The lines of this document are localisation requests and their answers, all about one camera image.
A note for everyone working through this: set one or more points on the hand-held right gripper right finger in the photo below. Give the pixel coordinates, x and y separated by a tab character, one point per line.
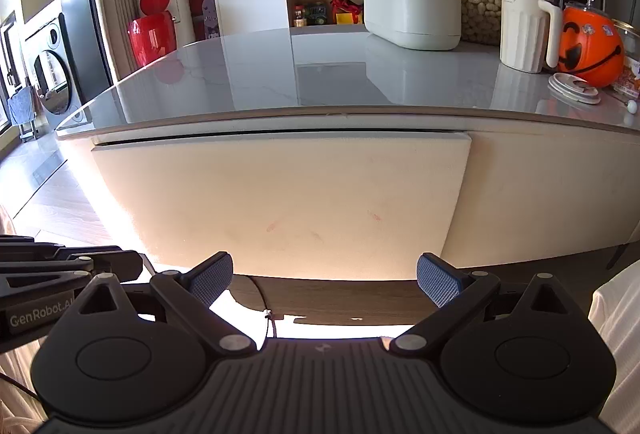
437	279

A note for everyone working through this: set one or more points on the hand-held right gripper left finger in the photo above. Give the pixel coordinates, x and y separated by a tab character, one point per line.
212	281

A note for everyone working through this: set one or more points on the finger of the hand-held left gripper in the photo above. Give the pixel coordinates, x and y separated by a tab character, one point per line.
115	266
40	250

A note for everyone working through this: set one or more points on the table drawer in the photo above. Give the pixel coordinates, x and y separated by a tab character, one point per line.
280	204

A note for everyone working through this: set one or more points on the blue towel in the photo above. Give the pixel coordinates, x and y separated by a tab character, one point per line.
21	106

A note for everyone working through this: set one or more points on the washing machine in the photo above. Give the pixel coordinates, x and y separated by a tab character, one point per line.
50	78

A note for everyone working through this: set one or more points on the white garment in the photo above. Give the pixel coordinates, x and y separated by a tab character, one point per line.
620	339

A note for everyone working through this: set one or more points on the red pedal trash bin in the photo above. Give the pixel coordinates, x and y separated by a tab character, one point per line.
150	38

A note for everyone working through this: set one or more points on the round grey lid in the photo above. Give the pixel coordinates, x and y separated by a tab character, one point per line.
572	88

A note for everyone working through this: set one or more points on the white oval container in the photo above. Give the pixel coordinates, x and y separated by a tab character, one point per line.
412	18

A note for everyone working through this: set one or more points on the purple skateboard deck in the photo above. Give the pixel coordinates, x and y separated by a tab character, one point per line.
210	18

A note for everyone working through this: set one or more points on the white ribbed pitcher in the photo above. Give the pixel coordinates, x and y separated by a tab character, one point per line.
522	28

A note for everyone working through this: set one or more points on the orange snack packet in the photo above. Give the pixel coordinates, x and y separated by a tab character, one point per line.
631	81

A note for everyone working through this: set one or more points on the orange pumpkin bucket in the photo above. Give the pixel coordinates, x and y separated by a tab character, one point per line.
592	48

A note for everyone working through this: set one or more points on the small brown jar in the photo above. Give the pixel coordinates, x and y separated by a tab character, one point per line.
299	16

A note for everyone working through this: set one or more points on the red and yellow toy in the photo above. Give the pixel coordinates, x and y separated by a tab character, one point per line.
345	11

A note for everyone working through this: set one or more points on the small toy car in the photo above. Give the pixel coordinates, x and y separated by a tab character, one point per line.
316	13

